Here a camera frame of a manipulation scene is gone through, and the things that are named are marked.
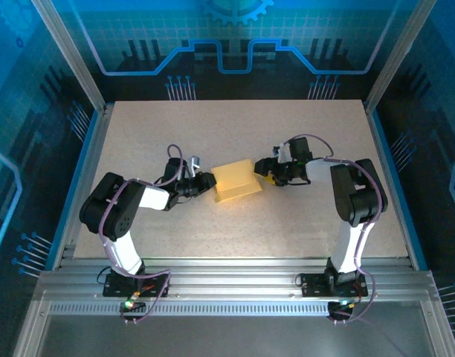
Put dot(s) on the aluminium table side rail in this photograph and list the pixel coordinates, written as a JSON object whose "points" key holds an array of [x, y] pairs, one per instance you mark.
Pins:
{"points": [[376, 141], [95, 141]]}

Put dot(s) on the aluminium frame post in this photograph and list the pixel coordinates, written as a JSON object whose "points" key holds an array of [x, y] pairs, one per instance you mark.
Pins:
{"points": [[71, 56], [398, 52]]}

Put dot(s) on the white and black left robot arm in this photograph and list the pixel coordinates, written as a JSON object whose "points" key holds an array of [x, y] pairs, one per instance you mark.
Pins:
{"points": [[153, 197]]}

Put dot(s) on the aluminium mounting rail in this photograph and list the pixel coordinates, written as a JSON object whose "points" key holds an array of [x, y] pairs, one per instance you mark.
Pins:
{"points": [[231, 279]]}

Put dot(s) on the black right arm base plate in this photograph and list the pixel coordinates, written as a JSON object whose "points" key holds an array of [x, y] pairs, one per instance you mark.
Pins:
{"points": [[313, 286]]}

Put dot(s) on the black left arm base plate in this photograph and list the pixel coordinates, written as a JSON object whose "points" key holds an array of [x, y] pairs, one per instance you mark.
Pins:
{"points": [[157, 286]]}

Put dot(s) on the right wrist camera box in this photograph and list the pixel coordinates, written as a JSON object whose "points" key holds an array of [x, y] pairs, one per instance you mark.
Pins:
{"points": [[283, 152]]}

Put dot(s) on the small controller board with LEDs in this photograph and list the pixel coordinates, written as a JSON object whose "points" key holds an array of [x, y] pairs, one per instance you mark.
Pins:
{"points": [[132, 305], [341, 306]]}

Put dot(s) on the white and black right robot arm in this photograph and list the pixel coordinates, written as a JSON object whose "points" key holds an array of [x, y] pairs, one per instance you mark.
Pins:
{"points": [[318, 171]]}

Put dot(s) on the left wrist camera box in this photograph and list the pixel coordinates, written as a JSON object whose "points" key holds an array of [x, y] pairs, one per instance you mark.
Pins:
{"points": [[193, 165]]}

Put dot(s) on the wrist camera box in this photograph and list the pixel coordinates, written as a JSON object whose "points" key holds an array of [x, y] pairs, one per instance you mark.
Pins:
{"points": [[193, 165], [283, 152]]}

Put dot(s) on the yellow paper box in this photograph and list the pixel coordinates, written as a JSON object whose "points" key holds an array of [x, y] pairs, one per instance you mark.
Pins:
{"points": [[235, 180]]}

